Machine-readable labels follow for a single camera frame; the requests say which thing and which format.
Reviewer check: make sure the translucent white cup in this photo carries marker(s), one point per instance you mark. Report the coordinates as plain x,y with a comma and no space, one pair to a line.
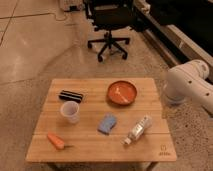
70,110

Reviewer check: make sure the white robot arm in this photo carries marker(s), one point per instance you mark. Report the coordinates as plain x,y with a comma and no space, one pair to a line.
189,80

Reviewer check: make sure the orange ceramic bowl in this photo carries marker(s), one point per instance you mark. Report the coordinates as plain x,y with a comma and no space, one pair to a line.
122,92

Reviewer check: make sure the blue sponge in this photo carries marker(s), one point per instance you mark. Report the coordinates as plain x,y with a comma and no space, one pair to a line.
107,123

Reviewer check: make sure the wooden table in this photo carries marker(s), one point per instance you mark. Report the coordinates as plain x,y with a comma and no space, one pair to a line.
87,144

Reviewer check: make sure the black rectangular case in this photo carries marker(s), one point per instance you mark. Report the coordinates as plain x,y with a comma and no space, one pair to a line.
70,96

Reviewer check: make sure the clear plastic bottle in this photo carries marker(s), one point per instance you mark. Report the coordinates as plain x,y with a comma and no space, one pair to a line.
138,129

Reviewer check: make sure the black office chair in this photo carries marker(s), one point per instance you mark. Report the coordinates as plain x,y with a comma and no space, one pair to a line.
109,15

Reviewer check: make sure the orange toy carrot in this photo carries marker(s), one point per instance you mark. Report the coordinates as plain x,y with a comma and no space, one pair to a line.
57,142

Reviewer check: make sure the long workbench with rail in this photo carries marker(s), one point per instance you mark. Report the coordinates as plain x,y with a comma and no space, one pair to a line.
178,38

